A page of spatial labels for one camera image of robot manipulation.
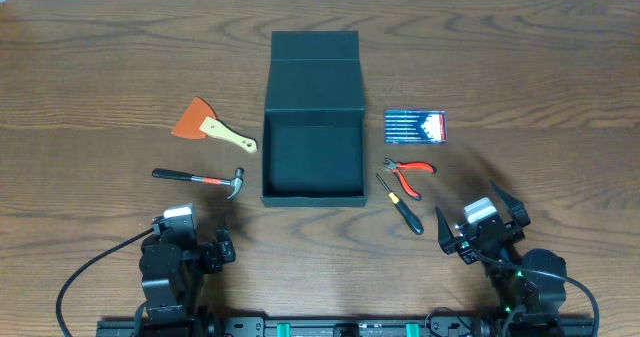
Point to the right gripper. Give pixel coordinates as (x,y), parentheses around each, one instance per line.
(458,244)

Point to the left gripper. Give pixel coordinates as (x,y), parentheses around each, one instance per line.
(220,252)

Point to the black yellow screwdriver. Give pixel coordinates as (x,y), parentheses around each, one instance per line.
(410,218)

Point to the small claw hammer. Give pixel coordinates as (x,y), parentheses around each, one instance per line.
(235,183)

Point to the orange scraper wooden handle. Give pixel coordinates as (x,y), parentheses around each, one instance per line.
(200,121)

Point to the blue screwdriver set case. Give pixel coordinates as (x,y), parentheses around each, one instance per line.
(415,127)

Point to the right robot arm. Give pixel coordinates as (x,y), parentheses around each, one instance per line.
(530,287)

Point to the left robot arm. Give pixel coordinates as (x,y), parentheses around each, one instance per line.
(174,264)

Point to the black open gift box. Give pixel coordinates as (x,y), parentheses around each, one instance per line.
(313,132)

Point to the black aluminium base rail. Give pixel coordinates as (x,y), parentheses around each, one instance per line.
(434,326)

